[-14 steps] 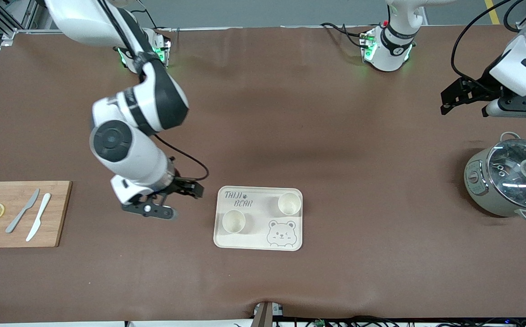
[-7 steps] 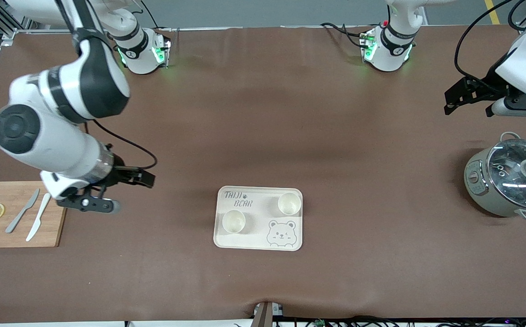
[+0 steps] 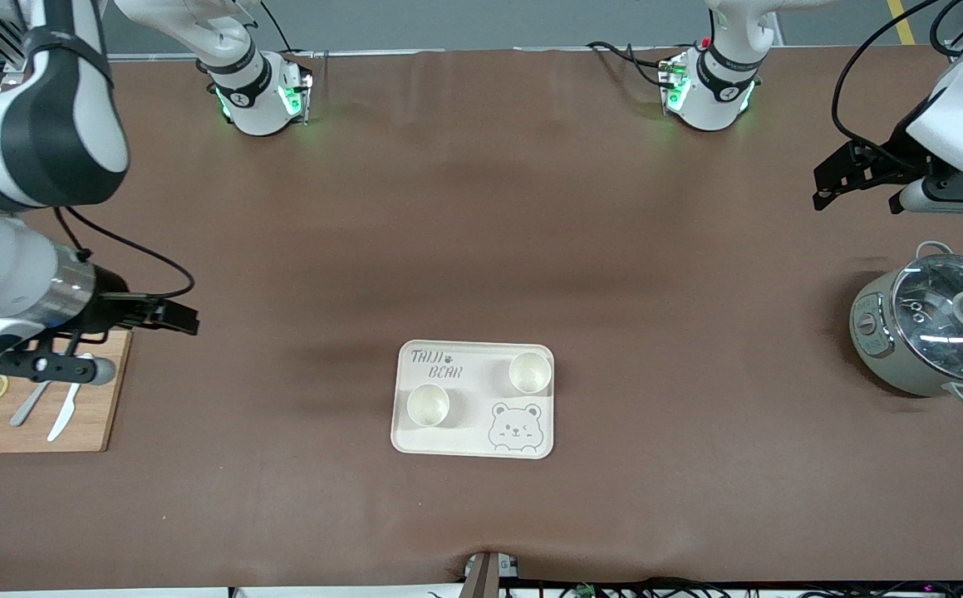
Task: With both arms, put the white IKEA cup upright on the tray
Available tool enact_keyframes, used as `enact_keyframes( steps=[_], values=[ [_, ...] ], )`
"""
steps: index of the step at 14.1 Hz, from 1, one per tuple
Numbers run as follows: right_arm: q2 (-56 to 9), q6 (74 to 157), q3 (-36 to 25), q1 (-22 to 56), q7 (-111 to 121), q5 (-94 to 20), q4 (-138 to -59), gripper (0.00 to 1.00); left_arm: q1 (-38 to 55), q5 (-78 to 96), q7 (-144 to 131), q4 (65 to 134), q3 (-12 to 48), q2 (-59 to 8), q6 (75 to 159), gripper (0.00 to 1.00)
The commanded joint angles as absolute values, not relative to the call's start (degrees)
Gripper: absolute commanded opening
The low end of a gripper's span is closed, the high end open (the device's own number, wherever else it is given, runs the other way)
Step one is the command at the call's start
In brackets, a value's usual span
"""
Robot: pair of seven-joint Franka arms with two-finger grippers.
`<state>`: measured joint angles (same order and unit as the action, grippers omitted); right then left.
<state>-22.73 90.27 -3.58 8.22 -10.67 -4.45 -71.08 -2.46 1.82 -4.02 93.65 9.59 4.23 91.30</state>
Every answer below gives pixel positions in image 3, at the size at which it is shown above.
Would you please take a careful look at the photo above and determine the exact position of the sage green electric pot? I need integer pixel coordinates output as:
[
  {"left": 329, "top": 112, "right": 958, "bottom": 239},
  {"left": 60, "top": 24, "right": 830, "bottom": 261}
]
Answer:
[{"left": 849, "top": 241, "right": 963, "bottom": 406}]

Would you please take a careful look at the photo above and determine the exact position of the grey plastic knife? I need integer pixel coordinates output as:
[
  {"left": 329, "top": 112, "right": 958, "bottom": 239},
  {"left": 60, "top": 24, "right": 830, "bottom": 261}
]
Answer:
[{"left": 9, "top": 379, "right": 55, "bottom": 428}]

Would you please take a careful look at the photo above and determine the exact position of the brown table mat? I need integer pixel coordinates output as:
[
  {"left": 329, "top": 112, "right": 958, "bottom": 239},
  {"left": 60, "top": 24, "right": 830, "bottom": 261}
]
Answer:
[{"left": 0, "top": 46, "right": 963, "bottom": 592}]

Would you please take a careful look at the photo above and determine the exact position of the metal post at table edge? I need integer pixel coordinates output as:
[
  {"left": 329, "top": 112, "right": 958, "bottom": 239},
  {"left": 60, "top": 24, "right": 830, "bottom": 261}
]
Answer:
[{"left": 463, "top": 551, "right": 522, "bottom": 598}]

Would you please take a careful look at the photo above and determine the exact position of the white plastic cup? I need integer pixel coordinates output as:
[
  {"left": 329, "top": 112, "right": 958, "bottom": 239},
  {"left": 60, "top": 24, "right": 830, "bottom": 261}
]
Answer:
[
  {"left": 508, "top": 351, "right": 553, "bottom": 395},
  {"left": 406, "top": 384, "right": 451, "bottom": 428}
]

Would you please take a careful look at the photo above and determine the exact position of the glass pot lid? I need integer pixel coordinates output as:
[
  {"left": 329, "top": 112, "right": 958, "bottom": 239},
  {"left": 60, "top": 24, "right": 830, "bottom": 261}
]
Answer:
[{"left": 891, "top": 253, "right": 963, "bottom": 383}]

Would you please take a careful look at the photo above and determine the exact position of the black left arm base cable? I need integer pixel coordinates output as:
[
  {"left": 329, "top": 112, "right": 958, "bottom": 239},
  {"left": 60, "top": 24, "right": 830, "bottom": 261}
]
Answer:
[{"left": 587, "top": 40, "right": 675, "bottom": 89}]

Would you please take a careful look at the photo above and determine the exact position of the white plastic knife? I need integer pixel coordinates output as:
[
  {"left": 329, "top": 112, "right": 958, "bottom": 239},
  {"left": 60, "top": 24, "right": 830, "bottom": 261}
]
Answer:
[{"left": 47, "top": 382, "right": 83, "bottom": 443}]

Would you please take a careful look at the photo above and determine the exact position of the wooden cutting board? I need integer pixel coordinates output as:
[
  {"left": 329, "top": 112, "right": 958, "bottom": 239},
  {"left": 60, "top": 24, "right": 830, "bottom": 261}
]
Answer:
[{"left": 0, "top": 331, "right": 133, "bottom": 453}]

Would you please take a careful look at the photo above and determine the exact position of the black right arm base cable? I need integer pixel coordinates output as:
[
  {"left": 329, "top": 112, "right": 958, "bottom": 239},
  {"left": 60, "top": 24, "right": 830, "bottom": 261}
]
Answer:
[{"left": 261, "top": 0, "right": 296, "bottom": 56}]

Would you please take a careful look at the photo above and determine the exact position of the beige bear print tray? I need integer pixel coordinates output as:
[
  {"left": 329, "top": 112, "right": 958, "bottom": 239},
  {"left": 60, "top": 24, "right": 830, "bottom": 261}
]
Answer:
[{"left": 390, "top": 340, "right": 556, "bottom": 460}]

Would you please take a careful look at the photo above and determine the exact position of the black arm base cable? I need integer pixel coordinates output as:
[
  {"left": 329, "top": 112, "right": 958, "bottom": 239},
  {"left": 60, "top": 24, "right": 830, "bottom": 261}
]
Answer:
[
  {"left": 587, "top": 40, "right": 675, "bottom": 89},
  {"left": 261, "top": 0, "right": 296, "bottom": 56}
]

